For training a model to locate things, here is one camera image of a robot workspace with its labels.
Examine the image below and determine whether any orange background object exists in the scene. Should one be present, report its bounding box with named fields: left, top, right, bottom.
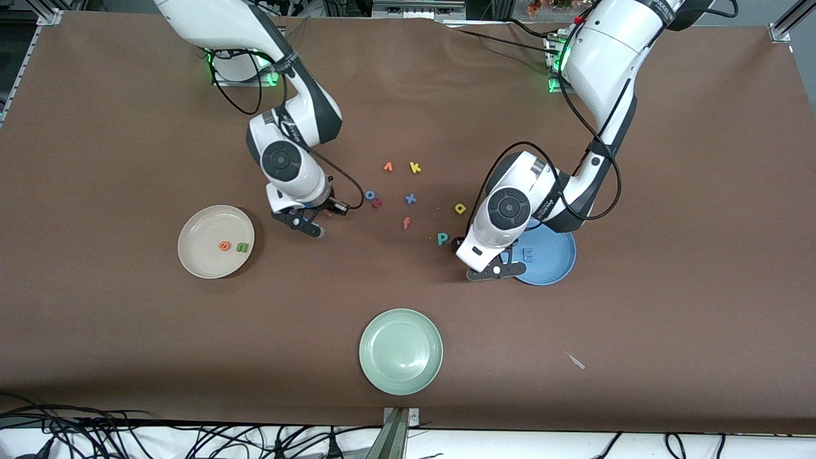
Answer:
left=527, top=0, right=574, bottom=17

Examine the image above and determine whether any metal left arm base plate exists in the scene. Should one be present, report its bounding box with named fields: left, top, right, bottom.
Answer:
left=545, top=32, right=574, bottom=95

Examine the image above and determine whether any beige brown plate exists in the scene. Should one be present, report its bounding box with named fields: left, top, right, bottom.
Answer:
left=178, top=205, right=256, bottom=280

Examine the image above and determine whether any grey power strip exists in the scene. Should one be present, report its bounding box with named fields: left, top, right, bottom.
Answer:
left=372, top=0, right=467, bottom=20

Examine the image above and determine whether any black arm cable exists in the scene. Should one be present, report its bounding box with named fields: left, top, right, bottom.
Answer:
left=469, top=61, right=622, bottom=240
left=210, top=45, right=365, bottom=214

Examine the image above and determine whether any pale green plate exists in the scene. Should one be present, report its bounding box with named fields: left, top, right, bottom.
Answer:
left=359, top=309, right=444, bottom=396

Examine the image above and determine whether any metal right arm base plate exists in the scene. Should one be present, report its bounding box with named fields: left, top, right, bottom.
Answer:
left=212, top=51, right=281, bottom=87

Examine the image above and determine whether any black cable on table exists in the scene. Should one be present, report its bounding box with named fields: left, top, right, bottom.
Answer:
left=440, top=22, right=562, bottom=52

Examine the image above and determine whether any brown table cover sheet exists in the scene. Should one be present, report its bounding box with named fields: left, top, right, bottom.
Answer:
left=0, top=11, right=816, bottom=435

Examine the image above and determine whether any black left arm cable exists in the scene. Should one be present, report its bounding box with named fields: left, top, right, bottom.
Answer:
left=469, top=61, right=622, bottom=240

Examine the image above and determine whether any blue plate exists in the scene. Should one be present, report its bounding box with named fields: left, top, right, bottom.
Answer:
left=499, top=220, right=577, bottom=286

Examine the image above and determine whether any aluminium camera post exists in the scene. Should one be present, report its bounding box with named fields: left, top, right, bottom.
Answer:
left=381, top=407, right=421, bottom=459

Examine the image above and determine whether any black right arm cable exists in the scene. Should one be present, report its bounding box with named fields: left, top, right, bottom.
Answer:
left=210, top=45, right=365, bottom=214

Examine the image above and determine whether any aluminium frame profile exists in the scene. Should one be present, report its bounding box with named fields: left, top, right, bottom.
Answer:
left=0, top=0, right=64, bottom=125
left=768, top=0, right=816, bottom=44

